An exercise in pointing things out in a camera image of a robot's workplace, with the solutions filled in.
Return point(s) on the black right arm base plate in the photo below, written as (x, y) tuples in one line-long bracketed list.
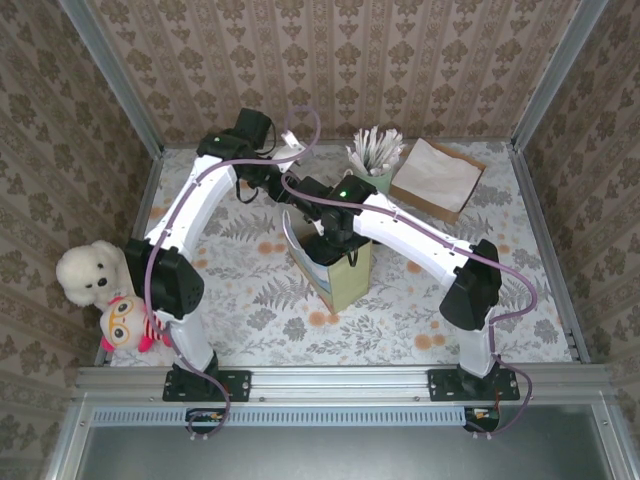
[(442, 385)]

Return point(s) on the green cylindrical holder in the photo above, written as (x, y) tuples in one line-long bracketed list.
[(382, 180)]

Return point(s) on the white plush dog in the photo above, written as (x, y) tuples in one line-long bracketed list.
[(90, 270)]

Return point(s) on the aluminium table side rail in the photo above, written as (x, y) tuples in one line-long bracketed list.
[(537, 210), (140, 220)]

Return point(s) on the aluminium frame post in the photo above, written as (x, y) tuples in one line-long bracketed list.
[(110, 75), (560, 75)]

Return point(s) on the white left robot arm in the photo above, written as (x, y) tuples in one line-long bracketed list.
[(190, 210)]

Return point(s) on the landscape print paper bag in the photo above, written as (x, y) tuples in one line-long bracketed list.
[(350, 285)]

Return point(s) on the white paper napkin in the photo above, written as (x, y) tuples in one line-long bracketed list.
[(435, 175)]

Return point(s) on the pink doll with glasses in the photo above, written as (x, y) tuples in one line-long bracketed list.
[(120, 325)]

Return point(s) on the aluminium mounting rail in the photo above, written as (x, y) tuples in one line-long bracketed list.
[(340, 385)]

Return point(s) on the grey metal sheet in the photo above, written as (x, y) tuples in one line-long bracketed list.
[(325, 455)]

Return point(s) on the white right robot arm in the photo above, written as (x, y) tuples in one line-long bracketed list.
[(415, 235)]

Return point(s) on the white wrapped straws bundle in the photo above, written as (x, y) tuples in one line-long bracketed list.
[(375, 147)]

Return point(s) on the brown cardboard box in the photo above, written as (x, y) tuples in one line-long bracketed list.
[(445, 216)]

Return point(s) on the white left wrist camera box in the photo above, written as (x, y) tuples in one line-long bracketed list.
[(292, 150)]

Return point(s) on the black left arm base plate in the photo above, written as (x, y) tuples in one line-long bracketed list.
[(235, 385)]

